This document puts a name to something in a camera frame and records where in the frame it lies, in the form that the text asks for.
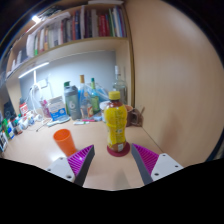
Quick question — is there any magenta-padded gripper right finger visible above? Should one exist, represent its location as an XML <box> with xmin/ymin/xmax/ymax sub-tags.
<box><xmin>130</xmin><ymin>143</ymin><xmax>184</xmax><ymax>186</ymax></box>

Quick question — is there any group of small bottles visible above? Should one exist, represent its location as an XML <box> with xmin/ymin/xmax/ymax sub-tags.
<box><xmin>0</xmin><ymin>103</ymin><xmax>44</xmax><ymax>141</ymax></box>

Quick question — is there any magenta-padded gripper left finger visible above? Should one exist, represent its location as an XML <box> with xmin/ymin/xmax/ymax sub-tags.
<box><xmin>45</xmin><ymin>144</ymin><xmax>96</xmax><ymax>187</ymax></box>

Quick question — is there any flat round red coaster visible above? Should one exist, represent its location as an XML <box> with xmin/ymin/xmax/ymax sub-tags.
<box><xmin>106</xmin><ymin>141</ymin><xmax>131</xmax><ymax>158</ymax></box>

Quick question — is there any green-capped bottle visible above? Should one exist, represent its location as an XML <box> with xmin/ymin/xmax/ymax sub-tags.
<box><xmin>89</xmin><ymin>77</ymin><xmax>101</xmax><ymax>115</ymax></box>

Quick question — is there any blue tissue box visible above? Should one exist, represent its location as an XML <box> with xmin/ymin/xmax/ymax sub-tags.
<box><xmin>47</xmin><ymin>96</ymin><xmax>71</xmax><ymax>123</ymax></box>

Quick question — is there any wooden bookshelf with books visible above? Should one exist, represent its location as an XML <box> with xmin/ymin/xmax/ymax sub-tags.
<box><xmin>5</xmin><ymin>0</ymin><xmax>132</xmax><ymax>78</ymax></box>

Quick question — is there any clear glass bottle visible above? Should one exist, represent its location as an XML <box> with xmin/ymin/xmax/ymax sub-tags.
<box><xmin>112</xmin><ymin>65</ymin><xmax>129</xmax><ymax>106</ymax></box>

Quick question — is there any orange plastic cup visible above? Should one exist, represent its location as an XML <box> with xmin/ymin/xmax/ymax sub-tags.
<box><xmin>53</xmin><ymin>128</ymin><xmax>78</xmax><ymax>158</ymax></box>

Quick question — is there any brown mug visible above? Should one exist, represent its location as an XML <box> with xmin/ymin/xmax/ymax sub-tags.
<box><xmin>124</xmin><ymin>104</ymin><xmax>145</xmax><ymax>128</ymax></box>

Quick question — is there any clear blue bottle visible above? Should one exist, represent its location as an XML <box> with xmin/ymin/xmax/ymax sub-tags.
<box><xmin>77</xmin><ymin>74</ymin><xmax>95</xmax><ymax>119</ymax></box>

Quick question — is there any yellow-capped orange drink bottle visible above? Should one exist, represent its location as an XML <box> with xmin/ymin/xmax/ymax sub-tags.
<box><xmin>103</xmin><ymin>90</ymin><xmax>128</xmax><ymax>153</ymax></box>

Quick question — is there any white light strip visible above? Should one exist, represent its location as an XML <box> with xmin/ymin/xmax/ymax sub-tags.
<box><xmin>17</xmin><ymin>61</ymin><xmax>50</xmax><ymax>80</ymax></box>

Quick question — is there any grey shaker bottle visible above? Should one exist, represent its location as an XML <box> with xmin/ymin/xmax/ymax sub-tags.
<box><xmin>63</xmin><ymin>80</ymin><xmax>83</xmax><ymax>121</ymax></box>

